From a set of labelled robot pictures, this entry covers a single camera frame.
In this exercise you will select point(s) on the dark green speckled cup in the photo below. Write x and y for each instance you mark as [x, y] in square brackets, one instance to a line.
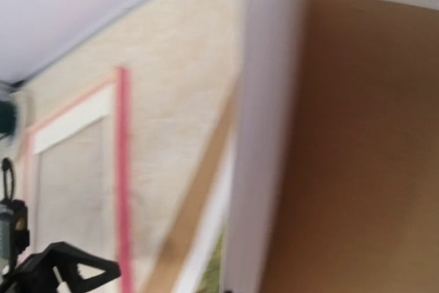
[8, 117]

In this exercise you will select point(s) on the brown cardboard backing board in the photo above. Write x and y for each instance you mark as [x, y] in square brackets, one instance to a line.
[357, 204]

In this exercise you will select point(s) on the pink wooden picture frame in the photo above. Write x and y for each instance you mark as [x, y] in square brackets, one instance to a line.
[120, 126]

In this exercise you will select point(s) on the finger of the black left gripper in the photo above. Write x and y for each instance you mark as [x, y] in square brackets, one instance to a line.
[59, 263]

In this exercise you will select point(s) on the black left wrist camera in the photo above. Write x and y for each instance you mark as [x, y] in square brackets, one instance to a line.
[14, 230]

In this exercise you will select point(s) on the landscape photo print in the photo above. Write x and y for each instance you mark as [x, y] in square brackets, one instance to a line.
[243, 201]

